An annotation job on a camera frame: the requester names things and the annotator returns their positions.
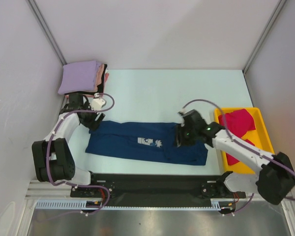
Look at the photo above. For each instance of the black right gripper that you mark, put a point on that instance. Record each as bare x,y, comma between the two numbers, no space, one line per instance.
179,141

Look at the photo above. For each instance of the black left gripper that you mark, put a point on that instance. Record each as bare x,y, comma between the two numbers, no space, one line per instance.
93,125

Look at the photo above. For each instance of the navy blue printed t-shirt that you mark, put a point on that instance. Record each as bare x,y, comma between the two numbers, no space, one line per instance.
144,141

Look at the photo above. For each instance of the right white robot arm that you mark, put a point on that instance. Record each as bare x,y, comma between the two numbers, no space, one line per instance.
273,175

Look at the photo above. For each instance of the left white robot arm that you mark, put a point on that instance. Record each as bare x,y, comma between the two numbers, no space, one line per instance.
53,160

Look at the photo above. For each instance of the folded lilac t-shirt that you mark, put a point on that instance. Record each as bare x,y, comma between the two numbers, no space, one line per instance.
79,76

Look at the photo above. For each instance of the folded black t-shirt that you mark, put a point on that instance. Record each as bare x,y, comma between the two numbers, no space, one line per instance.
103,78

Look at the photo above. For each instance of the folded peach t-shirt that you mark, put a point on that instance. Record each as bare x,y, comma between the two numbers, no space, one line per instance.
99,75

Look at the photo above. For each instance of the crimson red t-shirt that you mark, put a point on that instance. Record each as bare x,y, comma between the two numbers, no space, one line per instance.
239,122

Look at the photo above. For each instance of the yellow plastic bin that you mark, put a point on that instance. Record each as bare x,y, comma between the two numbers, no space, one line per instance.
258,138

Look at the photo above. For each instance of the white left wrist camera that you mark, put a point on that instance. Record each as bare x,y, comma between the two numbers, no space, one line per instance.
98,102

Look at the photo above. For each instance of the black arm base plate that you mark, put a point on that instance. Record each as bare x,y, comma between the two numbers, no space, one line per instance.
161,188

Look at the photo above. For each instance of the aluminium table edge rail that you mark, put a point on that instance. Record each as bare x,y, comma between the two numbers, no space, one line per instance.
46,191

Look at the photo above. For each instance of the left aluminium corner post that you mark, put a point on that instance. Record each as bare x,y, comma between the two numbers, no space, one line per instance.
46,30

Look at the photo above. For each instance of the aluminium corner post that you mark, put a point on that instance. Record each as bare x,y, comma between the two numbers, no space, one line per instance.
46,30
265,33

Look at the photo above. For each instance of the white slotted cable duct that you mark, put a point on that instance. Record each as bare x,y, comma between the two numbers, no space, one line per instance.
94,204

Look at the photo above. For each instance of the right aluminium corner post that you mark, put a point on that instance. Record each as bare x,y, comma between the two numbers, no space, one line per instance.
265,33

